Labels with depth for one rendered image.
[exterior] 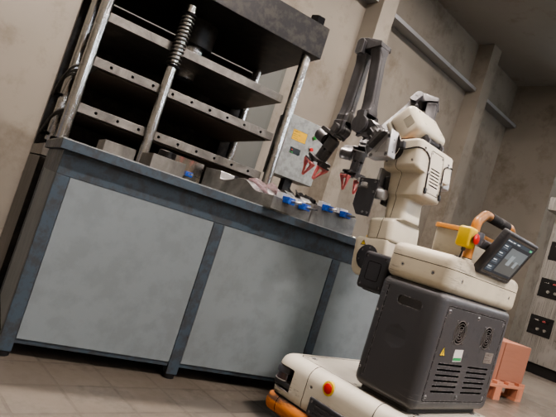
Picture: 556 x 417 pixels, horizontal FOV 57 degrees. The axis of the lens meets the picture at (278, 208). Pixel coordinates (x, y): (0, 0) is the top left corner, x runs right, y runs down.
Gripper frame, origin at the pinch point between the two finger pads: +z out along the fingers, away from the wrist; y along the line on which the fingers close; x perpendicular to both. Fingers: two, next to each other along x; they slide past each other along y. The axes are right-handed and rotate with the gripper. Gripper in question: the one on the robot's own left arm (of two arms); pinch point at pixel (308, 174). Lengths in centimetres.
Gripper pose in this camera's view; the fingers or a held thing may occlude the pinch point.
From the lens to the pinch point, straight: 229.9
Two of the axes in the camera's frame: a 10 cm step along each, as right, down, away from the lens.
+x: 4.5, 5.8, -6.8
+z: -5.7, 7.7, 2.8
